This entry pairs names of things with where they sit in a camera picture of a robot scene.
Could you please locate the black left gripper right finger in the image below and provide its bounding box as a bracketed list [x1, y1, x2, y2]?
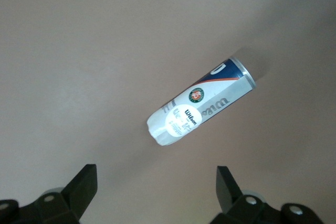
[209, 165, 325, 224]

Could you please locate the brown table mat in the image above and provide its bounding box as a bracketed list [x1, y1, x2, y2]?
[0, 0, 336, 224]

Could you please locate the white blue tennis ball can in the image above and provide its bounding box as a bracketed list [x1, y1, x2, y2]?
[146, 56, 257, 146]

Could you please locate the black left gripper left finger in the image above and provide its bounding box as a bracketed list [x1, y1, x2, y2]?
[0, 164, 98, 224]

